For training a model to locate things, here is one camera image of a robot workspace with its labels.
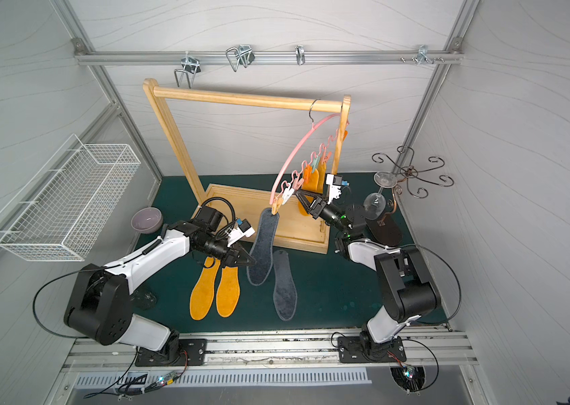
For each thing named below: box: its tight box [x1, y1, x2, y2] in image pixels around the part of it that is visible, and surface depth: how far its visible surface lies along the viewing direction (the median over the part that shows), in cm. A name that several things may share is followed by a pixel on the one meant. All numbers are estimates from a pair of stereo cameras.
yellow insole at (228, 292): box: [215, 265, 241, 318], surface depth 86 cm
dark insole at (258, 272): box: [247, 207, 280, 287], surface depth 79 cm
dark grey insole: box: [273, 249, 298, 322], surface depth 86 cm
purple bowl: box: [130, 206, 164, 234], surface depth 100 cm
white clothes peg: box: [281, 182, 295, 206], surface depth 75 cm
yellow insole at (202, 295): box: [189, 256, 221, 321], surface depth 86 cm
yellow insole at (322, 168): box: [316, 162, 327, 195], surface depth 86 cm
